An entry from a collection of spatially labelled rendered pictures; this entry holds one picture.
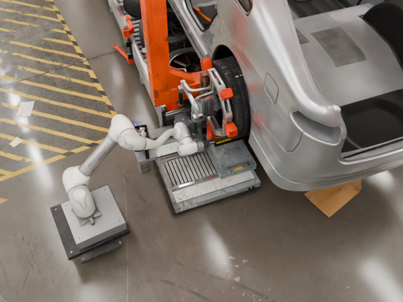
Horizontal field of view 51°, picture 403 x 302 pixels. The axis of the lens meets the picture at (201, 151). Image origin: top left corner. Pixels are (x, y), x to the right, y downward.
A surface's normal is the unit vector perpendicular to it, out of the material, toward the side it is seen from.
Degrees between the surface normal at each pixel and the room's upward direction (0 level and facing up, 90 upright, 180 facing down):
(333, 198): 2
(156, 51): 90
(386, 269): 0
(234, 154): 0
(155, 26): 90
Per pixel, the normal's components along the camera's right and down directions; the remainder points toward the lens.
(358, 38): 0.03, -0.59
